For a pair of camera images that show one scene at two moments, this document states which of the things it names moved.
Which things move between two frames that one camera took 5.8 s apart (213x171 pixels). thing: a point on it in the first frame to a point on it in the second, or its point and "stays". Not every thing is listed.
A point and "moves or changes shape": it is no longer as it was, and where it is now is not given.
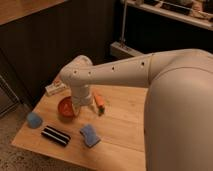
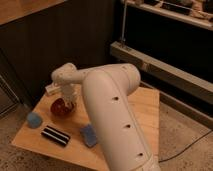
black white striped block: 56,135 stays
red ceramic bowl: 68,107 moves or changes shape
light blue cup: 34,120 stays
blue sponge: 90,135 stays
